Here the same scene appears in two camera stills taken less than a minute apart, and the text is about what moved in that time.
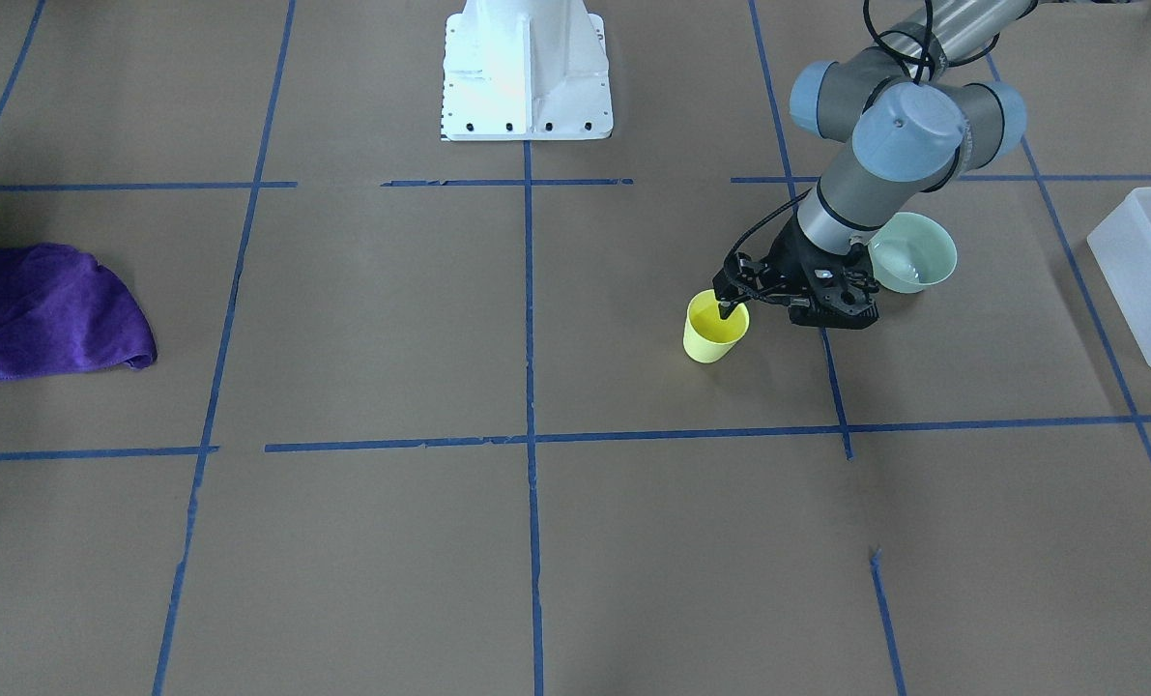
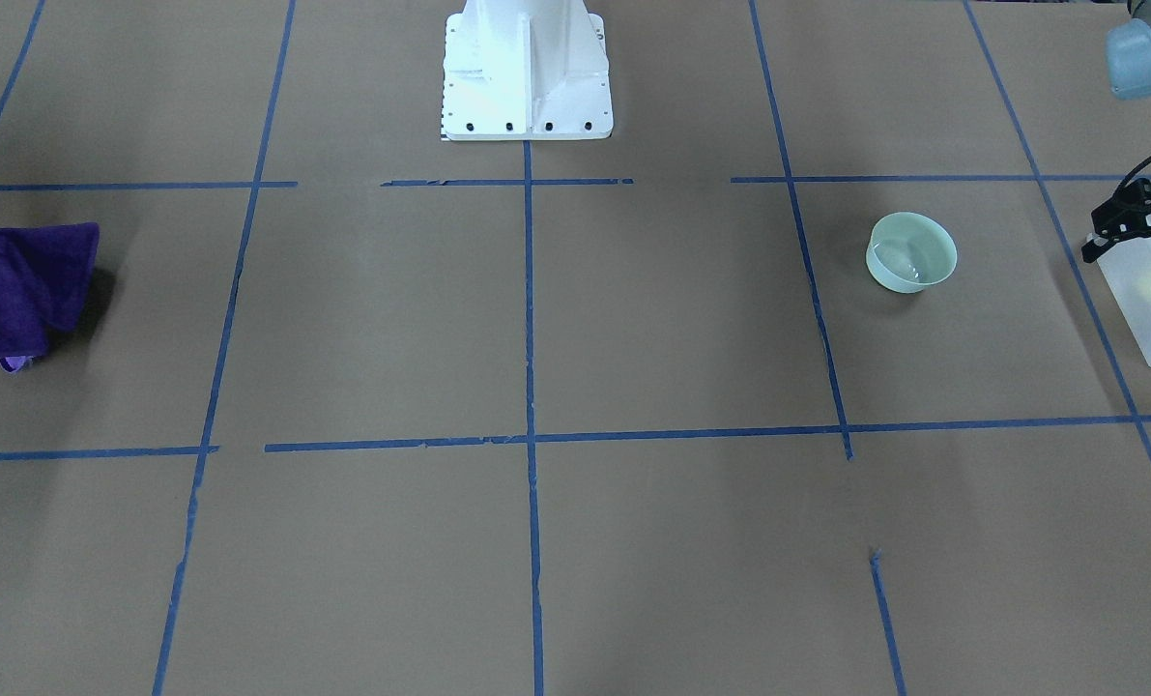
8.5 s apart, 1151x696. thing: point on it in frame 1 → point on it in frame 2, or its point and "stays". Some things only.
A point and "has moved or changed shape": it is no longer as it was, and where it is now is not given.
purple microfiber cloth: x=50 y=307 has moved or changed shape
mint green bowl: x=911 y=251 stays
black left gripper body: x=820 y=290 → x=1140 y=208
